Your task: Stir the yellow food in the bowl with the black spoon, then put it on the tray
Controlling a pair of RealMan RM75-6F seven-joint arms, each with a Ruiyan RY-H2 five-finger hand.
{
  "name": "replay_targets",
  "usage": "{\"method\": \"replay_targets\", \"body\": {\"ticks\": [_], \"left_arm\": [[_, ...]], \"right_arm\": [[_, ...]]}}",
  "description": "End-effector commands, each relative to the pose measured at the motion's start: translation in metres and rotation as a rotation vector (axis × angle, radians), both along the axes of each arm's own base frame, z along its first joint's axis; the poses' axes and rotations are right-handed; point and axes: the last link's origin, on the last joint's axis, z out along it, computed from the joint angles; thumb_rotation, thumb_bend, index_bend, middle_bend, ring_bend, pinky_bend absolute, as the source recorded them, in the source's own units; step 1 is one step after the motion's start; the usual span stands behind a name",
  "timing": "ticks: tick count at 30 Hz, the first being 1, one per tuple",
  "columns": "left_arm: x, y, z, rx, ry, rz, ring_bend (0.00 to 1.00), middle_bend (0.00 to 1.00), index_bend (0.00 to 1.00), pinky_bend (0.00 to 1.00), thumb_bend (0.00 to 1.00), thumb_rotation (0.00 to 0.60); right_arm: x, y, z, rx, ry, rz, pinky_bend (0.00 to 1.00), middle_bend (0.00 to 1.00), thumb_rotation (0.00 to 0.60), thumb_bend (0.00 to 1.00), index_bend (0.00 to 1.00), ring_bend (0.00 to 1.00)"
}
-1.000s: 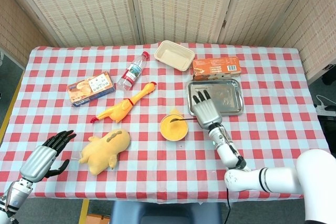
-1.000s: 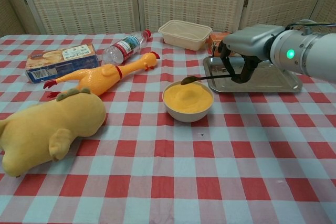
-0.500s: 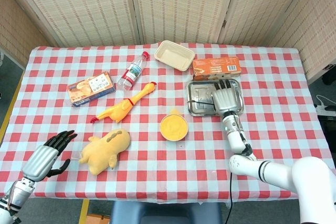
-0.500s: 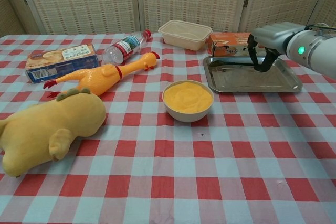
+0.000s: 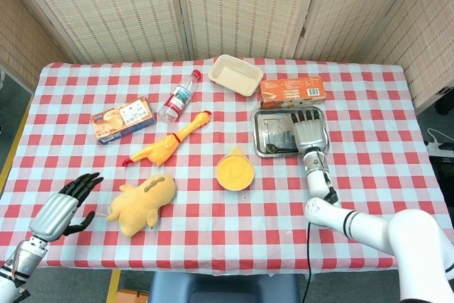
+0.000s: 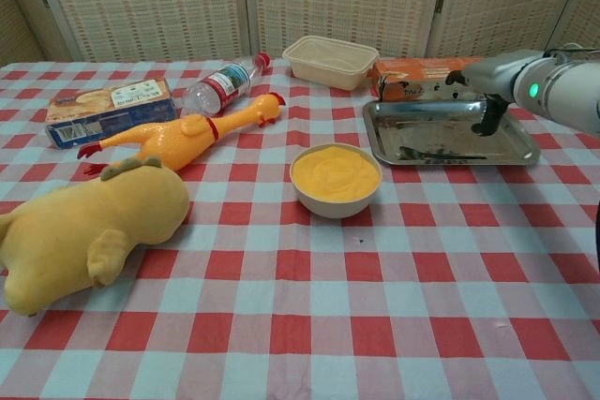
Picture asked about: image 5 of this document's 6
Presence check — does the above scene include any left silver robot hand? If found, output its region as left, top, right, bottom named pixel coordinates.
left=28, top=172, right=104, bottom=242

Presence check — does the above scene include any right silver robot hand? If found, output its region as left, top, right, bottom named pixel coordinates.
left=290, top=109, right=329, bottom=157

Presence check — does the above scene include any dark metal spoon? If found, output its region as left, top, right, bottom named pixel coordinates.
left=265, top=143, right=299, bottom=154

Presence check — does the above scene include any silver metal tray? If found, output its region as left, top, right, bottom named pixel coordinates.
left=251, top=106, right=331, bottom=158

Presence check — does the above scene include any yellow bowl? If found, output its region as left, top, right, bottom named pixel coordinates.
left=216, top=153, right=256, bottom=192

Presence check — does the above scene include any beige takeaway tray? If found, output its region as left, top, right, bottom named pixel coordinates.
left=208, top=54, right=264, bottom=99

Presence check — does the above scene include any orange cardboard box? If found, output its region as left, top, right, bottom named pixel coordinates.
left=260, top=76, right=326, bottom=110

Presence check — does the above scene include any yellow plush toy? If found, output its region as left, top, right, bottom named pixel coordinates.
left=106, top=174, right=177, bottom=238

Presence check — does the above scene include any orange box on floor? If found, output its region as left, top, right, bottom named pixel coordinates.
left=116, top=288, right=150, bottom=303

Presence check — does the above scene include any blue cracker box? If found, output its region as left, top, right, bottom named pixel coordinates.
left=90, top=97, right=157, bottom=145

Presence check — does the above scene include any yellow rubber chicken toy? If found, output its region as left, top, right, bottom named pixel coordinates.
left=122, top=111, right=213, bottom=168

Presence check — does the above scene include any white power strip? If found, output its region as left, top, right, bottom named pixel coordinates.
left=427, top=141, right=454, bottom=157

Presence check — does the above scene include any clear red-capped water bottle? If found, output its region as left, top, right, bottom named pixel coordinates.
left=157, top=70, right=203, bottom=123

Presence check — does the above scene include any red white checkered tablecloth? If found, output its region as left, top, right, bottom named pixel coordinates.
left=0, top=57, right=451, bottom=275

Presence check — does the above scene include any black device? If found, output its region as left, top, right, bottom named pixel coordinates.
left=434, top=86, right=454, bottom=116

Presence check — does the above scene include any dark blue chair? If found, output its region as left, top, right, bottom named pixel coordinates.
left=148, top=271, right=301, bottom=303

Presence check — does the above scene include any woven folding screen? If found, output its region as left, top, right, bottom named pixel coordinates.
left=0, top=0, right=454, bottom=112

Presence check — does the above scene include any white cable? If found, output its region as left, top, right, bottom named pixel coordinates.
left=426, top=128, right=448, bottom=145

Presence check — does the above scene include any black cable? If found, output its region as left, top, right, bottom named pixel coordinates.
left=304, top=223, right=314, bottom=303

